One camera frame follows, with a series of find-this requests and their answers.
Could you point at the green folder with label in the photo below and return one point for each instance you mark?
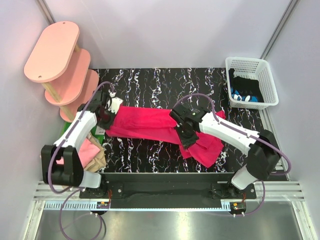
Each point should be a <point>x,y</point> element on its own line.
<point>97,132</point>

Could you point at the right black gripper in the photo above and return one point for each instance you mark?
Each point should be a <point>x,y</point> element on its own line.
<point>187,143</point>

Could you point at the red t shirt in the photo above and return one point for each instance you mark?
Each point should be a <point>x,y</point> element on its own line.
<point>157,125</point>

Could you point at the folded pink t shirt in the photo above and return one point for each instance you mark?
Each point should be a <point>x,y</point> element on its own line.
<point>88,150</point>

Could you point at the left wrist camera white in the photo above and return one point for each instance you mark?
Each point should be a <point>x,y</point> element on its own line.
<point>113,103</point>

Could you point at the folded beige t shirt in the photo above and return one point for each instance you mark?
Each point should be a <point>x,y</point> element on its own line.
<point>99,160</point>

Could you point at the aluminium rail frame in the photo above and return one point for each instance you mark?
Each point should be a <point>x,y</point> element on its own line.
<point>279,189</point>

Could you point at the black clothes in basket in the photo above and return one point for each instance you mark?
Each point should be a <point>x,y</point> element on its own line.
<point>245,86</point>

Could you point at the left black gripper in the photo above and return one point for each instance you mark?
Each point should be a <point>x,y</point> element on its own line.
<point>107,125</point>

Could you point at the black marble pattern mat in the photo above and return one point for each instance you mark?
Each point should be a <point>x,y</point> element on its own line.
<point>161,88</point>

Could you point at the pink three-tier shelf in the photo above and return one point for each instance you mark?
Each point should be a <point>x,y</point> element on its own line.
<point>62,68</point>

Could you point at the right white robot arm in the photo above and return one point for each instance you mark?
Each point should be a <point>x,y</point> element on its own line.
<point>260,148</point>

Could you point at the blue white garment in basket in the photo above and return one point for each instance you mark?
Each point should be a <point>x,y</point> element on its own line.
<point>235,95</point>

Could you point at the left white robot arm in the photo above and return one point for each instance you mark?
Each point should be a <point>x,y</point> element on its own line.
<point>61,164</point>

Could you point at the white plastic basket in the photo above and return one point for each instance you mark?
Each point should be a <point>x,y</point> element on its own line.
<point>253,68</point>

